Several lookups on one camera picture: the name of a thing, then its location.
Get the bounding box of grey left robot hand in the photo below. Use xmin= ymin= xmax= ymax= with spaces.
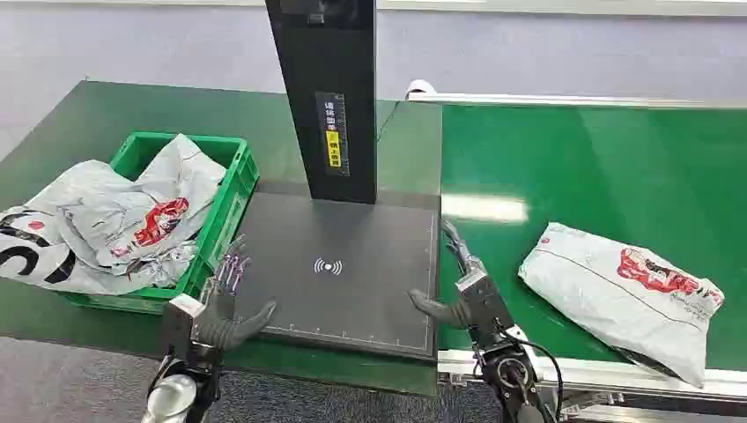
xmin=164 ymin=234 xmax=279 ymax=353

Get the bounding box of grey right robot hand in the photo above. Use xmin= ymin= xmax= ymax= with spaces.
xmin=407 ymin=219 xmax=516 ymax=353

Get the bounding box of crumpled grey parcel red print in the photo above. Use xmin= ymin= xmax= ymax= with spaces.
xmin=23 ymin=160 xmax=203 ymax=277

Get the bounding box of green plastic crate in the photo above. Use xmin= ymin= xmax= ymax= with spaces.
xmin=58 ymin=130 xmax=261 ymax=316

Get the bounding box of flat grey parcel red print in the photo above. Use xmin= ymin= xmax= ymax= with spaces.
xmin=517 ymin=221 xmax=727 ymax=390

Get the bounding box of green conveyor belt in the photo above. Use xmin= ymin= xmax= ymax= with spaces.
xmin=439 ymin=104 xmax=747 ymax=373

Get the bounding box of grey parcel with black letters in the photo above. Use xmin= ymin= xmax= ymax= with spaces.
xmin=0 ymin=204 xmax=196 ymax=297

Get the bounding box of black yellow column label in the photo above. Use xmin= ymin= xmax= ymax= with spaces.
xmin=314 ymin=91 xmax=351 ymax=178

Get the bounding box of white conveyor roller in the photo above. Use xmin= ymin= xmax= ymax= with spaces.
xmin=405 ymin=78 xmax=438 ymax=98

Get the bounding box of black scanner column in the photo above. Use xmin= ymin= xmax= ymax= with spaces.
xmin=264 ymin=0 xmax=380 ymax=206

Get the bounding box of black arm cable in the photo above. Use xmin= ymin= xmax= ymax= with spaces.
xmin=506 ymin=333 xmax=566 ymax=423

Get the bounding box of wide aluminium conveyor rail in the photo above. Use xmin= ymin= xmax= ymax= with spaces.
xmin=437 ymin=349 xmax=747 ymax=423

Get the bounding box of black scanner base plate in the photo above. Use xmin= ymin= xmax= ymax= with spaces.
xmin=232 ymin=179 xmax=443 ymax=362

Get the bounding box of thin aluminium conveyor rail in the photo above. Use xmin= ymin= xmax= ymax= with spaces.
xmin=406 ymin=91 xmax=747 ymax=111

